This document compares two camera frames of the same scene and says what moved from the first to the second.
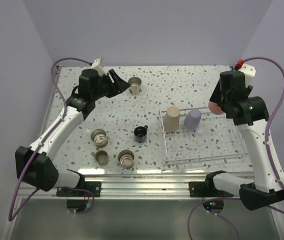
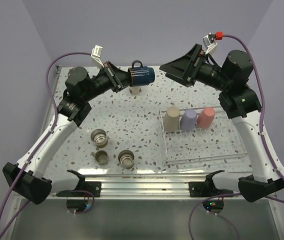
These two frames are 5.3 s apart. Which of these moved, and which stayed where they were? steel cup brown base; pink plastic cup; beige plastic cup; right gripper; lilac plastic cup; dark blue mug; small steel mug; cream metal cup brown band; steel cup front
Moved: lilac plastic cup; pink plastic cup; right gripper; dark blue mug
Stayed: steel cup brown base; beige plastic cup; cream metal cup brown band; small steel mug; steel cup front
